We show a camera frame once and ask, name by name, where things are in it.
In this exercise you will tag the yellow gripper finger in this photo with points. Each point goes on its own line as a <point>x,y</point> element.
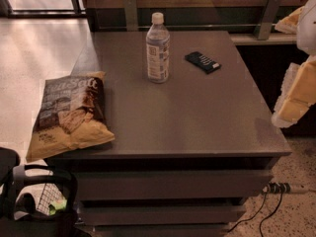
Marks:
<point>298,93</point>
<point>288,24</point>

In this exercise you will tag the blue rxbar blueberry bar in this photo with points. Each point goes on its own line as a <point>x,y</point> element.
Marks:
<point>203,62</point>

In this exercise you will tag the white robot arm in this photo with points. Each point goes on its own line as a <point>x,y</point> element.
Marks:
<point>306,29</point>

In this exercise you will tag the brown sea salt chip bag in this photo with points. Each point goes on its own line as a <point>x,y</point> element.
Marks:
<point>71,116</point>

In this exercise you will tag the green item in bag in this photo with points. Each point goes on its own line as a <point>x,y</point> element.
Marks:
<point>57,205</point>

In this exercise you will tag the white power strip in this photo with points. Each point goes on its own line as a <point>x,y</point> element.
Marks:
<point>285,188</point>

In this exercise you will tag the clear plastic water bottle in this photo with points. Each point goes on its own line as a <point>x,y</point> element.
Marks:
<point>158,50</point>

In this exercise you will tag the wire mesh basket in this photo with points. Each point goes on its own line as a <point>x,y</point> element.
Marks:
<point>50,193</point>

